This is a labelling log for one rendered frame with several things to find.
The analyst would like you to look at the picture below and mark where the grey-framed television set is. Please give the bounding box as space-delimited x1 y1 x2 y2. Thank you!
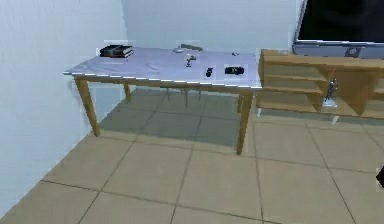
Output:
292 0 384 60

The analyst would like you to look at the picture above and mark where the white-topped wooden table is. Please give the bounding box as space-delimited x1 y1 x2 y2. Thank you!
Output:
63 45 263 156

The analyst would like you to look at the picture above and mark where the black books stack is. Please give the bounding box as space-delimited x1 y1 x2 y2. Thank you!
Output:
99 44 135 59

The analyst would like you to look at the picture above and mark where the wooden shelf unit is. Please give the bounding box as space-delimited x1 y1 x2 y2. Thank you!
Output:
255 48 384 120

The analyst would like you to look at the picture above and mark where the silver statuette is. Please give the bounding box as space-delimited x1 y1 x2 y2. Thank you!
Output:
322 78 339 108

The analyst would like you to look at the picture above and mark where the black remote control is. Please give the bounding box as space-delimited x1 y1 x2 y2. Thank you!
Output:
224 66 245 76

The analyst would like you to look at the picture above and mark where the black object at edge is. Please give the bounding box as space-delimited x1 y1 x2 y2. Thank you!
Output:
375 167 384 189

